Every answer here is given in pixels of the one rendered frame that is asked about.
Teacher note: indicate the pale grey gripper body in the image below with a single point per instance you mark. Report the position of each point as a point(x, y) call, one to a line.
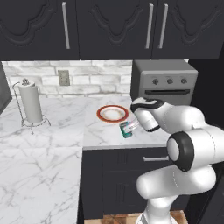
point(134, 124)

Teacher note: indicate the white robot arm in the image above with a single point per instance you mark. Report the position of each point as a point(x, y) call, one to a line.
point(186, 172)

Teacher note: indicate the teal food can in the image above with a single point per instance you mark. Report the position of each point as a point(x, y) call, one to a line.
point(126, 133)

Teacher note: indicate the dark lower cabinet door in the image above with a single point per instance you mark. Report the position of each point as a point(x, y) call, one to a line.
point(119, 192)

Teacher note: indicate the dark cabinet door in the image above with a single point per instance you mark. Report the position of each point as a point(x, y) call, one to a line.
point(192, 29)
point(35, 29)
point(119, 192)
point(113, 29)

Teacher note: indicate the dark upper cabinet door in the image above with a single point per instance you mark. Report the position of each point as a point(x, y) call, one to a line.
point(113, 29)
point(35, 29)
point(192, 29)

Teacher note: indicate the red rimmed white plate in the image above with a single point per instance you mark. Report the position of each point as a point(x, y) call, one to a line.
point(112, 113)

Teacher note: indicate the dark drawer front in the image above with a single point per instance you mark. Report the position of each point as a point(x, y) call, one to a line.
point(131, 158)

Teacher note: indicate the grey toaster oven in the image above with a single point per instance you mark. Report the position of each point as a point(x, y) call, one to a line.
point(166, 81)

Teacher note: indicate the dark tall fridge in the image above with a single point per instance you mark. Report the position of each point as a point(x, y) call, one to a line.
point(208, 87)

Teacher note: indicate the white paper towel roll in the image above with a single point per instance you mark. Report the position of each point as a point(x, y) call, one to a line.
point(30, 103)

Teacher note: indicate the dark microwave oven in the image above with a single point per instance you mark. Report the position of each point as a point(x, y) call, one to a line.
point(4, 90)

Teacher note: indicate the grey wall outlet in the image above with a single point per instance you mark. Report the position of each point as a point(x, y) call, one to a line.
point(64, 77)

